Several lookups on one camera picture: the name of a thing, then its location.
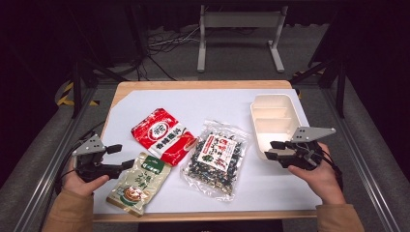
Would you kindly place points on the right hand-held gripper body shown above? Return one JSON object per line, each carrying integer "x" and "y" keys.
{"x": 311, "y": 133}

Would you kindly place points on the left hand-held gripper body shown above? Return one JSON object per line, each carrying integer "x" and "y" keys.
{"x": 88, "y": 146}

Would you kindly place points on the green and beige seasoning packet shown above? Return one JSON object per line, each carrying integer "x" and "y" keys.
{"x": 141, "y": 183}

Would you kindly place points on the white compartment box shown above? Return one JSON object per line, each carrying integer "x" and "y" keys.
{"x": 274, "y": 112}

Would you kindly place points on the red and white seasoning packet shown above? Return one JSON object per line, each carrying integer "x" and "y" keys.
{"x": 162, "y": 135}

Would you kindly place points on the clear packet of dark seaweed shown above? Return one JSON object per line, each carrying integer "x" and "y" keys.
{"x": 216, "y": 158}

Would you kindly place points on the person's left hand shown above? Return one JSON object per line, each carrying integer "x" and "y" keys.
{"x": 82, "y": 187}

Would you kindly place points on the person's right hand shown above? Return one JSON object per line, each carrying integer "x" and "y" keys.
{"x": 322, "y": 183}

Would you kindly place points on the black tripod stand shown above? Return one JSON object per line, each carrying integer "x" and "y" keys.
{"x": 340, "y": 87}
{"x": 76, "y": 87}

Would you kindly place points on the yellow and black hazard tape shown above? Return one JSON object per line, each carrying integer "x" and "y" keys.
{"x": 64, "y": 95}

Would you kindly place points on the white paper sheet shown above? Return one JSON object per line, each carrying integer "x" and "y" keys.
{"x": 199, "y": 103}

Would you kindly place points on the grey metal stand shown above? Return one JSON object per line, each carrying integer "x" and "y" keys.
{"x": 240, "y": 19}

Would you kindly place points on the aluminium rail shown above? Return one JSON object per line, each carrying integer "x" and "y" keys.
{"x": 361, "y": 167}
{"x": 48, "y": 167}

